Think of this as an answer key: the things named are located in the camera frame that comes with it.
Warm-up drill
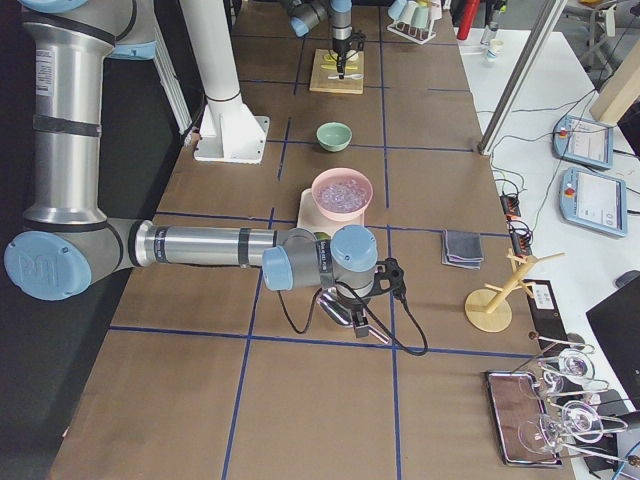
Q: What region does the black glass tray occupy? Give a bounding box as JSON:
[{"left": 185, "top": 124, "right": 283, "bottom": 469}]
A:
[{"left": 485, "top": 371, "right": 563, "bottom": 469}]

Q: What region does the red bottle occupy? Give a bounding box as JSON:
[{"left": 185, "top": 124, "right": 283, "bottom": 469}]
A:
[{"left": 457, "top": 0, "right": 479, "bottom": 41}]

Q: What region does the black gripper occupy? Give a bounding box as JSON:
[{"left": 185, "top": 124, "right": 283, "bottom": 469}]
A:
[
  {"left": 333, "top": 38, "right": 351, "bottom": 79},
  {"left": 335, "top": 282, "right": 369, "bottom": 338}
]

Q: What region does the aluminium frame post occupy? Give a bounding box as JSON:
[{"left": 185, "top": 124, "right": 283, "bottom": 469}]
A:
[{"left": 478, "top": 0, "right": 567, "bottom": 155}]

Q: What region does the steel ice scoop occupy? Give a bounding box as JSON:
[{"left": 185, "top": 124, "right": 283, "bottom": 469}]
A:
[{"left": 316, "top": 288, "right": 391, "bottom": 345}]

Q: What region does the wine glass far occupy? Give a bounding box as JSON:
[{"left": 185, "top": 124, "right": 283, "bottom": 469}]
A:
[{"left": 534, "top": 345, "right": 610, "bottom": 399}]

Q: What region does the wine glass near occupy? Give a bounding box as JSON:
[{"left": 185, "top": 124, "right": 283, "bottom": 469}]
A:
[{"left": 517, "top": 400, "right": 629, "bottom": 460}]

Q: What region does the far teach pendant tablet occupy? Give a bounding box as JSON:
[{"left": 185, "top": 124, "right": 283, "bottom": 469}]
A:
[{"left": 552, "top": 115, "right": 613, "bottom": 170}]

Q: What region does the near teach pendant tablet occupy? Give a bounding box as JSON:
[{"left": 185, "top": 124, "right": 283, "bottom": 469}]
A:
[{"left": 559, "top": 167, "right": 628, "bottom": 237}]

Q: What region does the wire cup rack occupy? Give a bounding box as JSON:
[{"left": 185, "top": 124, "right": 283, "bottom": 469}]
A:
[{"left": 387, "top": 0, "right": 443, "bottom": 45}]

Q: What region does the wooden cup tree stand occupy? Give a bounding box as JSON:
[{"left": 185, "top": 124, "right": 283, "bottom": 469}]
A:
[{"left": 464, "top": 248, "right": 565, "bottom": 333}]

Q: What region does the wine glass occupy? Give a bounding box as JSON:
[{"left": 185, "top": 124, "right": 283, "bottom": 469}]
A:
[
  {"left": 534, "top": 345, "right": 610, "bottom": 399},
  {"left": 517, "top": 400, "right": 629, "bottom": 460}
]

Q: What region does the white plastic spoon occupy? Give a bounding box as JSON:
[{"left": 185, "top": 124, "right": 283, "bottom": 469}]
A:
[{"left": 327, "top": 73, "right": 364, "bottom": 80}]

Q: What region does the paper cup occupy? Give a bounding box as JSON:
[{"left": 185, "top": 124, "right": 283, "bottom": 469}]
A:
[{"left": 485, "top": 38, "right": 504, "bottom": 62}]

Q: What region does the clear ice cubes pile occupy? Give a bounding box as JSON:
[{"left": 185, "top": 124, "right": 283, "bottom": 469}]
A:
[{"left": 318, "top": 180, "right": 368, "bottom": 213}]

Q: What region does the green bowl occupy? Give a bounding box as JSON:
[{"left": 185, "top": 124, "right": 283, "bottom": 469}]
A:
[{"left": 316, "top": 122, "right": 352, "bottom": 152}]

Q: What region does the white mounting column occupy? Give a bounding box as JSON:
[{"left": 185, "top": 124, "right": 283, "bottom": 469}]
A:
[{"left": 180, "top": 0, "right": 270, "bottom": 164}]

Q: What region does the teach pendant tablet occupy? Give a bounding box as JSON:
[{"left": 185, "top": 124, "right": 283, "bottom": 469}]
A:
[
  {"left": 552, "top": 115, "right": 613, "bottom": 170},
  {"left": 559, "top": 167, "right": 628, "bottom": 237}
]

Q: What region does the cream serving tray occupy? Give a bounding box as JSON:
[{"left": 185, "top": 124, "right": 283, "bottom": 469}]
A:
[{"left": 296, "top": 188, "right": 364, "bottom": 237}]

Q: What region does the gray folded cloth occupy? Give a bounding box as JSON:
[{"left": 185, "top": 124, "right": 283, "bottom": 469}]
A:
[{"left": 441, "top": 230, "right": 484, "bottom": 270}]

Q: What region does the black power strip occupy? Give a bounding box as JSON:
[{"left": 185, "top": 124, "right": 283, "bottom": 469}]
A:
[{"left": 500, "top": 193, "right": 533, "bottom": 257}]

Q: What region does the pink bowl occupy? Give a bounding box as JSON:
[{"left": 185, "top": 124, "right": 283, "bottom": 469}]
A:
[{"left": 311, "top": 167, "right": 373, "bottom": 222}]

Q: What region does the bamboo cutting board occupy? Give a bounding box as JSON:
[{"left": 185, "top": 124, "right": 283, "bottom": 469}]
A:
[{"left": 309, "top": 49, "right": 364, "bottom": 95}]

